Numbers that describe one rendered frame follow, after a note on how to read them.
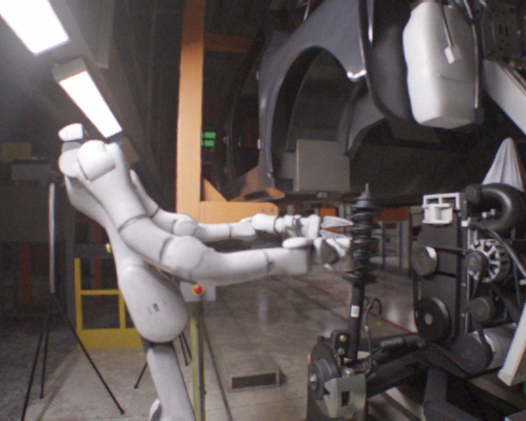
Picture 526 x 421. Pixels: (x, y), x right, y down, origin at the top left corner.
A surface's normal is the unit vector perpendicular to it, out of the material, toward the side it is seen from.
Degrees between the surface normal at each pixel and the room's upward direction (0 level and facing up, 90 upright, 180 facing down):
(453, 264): 90
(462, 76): 87
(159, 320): 91
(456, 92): 90
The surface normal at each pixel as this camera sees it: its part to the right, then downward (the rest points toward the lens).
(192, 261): 0.35, -0.18
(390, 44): 0.25, 0.02
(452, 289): -0.97, 0.00
